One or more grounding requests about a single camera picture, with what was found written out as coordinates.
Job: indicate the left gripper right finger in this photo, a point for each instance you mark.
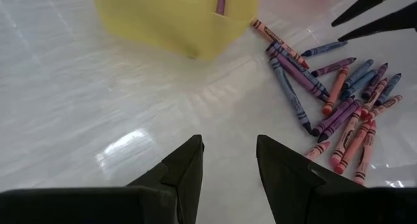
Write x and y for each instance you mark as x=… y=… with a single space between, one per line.
x=299 y=194

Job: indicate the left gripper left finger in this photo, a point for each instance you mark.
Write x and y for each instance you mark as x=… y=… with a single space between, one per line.
x=156 y=201

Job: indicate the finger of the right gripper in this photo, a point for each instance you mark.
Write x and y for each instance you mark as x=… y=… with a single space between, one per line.
x=391 y=22
x=368 y=2

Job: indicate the purple crayon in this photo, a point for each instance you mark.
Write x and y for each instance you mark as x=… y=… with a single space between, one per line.
x=334 y=67
x=221 y=2
x=339 y=121
x=296 y=75
x=333 y=116
x=374 y=80

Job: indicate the blue crayon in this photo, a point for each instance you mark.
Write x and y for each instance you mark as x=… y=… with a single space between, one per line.
x=358 y=73
x=388 y=89
x=290 y=93
x=303 y=71
x=358 y=85
x=324 y=49

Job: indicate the yellow plastic bin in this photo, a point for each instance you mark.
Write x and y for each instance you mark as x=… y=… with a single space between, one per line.
x=163 y=22

